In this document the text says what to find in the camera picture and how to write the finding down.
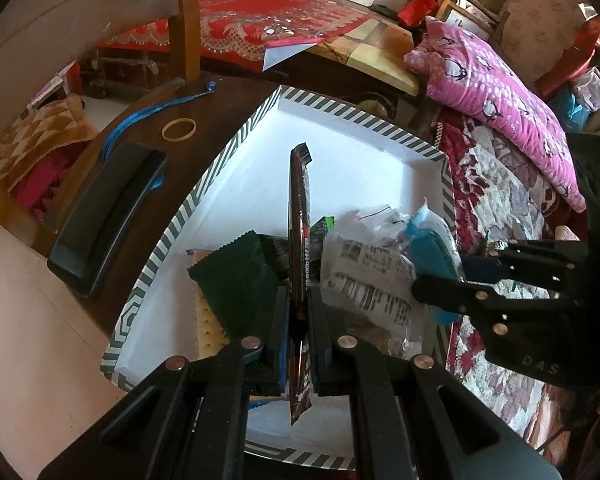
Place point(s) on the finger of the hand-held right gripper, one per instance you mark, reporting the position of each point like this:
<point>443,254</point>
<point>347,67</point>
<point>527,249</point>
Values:
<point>445,295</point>
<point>485,267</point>

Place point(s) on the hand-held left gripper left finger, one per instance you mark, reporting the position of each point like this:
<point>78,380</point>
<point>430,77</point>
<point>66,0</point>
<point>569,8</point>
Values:
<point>279,362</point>

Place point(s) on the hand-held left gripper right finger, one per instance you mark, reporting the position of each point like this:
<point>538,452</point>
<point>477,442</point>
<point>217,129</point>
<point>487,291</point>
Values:
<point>317,360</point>

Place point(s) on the blue and white snack packet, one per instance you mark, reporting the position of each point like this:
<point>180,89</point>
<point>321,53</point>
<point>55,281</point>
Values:
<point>430,255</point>

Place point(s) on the white black-print snack packet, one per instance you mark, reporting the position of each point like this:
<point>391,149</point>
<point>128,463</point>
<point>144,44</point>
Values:
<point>370,280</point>

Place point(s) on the long cracker packet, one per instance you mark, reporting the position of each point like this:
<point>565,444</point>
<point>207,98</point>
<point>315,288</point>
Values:
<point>207,320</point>

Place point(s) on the dark green snack packet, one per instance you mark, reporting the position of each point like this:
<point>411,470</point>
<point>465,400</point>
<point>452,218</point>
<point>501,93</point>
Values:
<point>240,275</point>

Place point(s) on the dark glossy snack packet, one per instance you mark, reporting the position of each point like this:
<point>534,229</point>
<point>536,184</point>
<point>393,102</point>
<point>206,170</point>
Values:
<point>297,240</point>

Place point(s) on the black and green snack packet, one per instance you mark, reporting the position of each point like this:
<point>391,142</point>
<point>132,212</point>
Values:
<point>322,230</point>

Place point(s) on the striped cardboard box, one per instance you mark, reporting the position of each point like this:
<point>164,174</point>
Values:
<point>330,150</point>

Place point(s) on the floral fleece blanket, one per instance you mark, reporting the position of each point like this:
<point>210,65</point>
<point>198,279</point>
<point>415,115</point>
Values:
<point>495,195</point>

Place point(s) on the pink penguin print pillow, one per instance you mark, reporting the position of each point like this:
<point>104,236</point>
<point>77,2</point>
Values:
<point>490,85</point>

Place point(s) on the white plastic bag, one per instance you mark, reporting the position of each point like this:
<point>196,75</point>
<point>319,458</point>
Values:
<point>592,90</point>

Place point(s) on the black plastic case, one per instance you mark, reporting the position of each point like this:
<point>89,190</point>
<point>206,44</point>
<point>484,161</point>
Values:
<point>105,215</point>

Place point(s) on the plaid yellow tablecloth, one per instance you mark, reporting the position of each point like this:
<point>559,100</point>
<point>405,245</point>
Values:
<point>375,55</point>

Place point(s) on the tan rubber band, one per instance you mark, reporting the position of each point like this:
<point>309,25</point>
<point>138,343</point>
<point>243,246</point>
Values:
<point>165,133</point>

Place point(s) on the red bag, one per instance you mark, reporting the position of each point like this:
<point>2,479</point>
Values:
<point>417,10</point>

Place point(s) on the pink cloth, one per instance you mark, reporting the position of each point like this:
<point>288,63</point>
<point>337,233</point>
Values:
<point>40,185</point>

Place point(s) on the orange checked cloth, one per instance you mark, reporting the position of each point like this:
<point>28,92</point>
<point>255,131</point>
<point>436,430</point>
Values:
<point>45,125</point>

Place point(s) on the red patterned tablecloth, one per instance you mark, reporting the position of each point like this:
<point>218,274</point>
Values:
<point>260,15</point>

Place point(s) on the wooden chair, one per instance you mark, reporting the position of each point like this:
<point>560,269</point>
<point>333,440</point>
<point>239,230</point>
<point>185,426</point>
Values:
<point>187,20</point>

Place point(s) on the wooden frame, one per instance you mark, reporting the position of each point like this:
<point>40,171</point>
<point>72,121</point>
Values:
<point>472,10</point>

